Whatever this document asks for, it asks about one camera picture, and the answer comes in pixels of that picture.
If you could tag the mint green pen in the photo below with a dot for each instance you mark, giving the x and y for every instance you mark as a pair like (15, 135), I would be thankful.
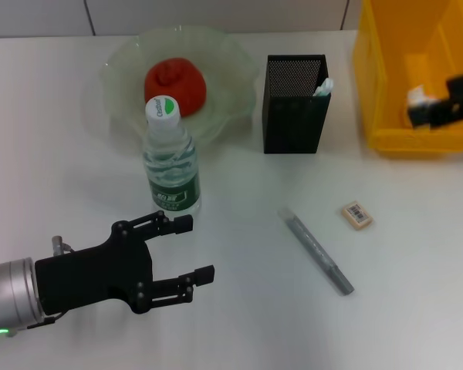
(323, 88)

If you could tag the white paper ball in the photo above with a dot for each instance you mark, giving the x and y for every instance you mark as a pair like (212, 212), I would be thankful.
(418, 96)

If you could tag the red-orange toy fruit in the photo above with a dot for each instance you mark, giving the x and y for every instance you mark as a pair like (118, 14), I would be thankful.
(177, 85)

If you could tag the grey marker pen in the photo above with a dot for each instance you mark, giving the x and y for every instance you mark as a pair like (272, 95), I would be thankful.
(316, 250)

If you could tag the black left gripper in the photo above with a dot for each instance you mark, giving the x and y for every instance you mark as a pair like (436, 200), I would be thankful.
(96, 273)

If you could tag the green glass fruit plate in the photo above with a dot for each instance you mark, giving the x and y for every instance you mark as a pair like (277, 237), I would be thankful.
(224, 69)

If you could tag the yellow plastic bin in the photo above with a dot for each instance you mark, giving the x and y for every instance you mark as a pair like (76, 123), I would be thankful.
(382, 77)

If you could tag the black mesh pen holder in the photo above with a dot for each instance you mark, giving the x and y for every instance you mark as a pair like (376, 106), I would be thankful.
(293, 123)

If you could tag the beige eraser with barcode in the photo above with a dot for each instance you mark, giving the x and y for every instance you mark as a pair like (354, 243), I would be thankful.
(355, 215)

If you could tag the clear green-label water bottle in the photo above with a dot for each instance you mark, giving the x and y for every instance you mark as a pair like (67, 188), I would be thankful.
(171, 173)

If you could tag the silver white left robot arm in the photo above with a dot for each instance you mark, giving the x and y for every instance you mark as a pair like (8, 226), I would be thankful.
(7, 293)

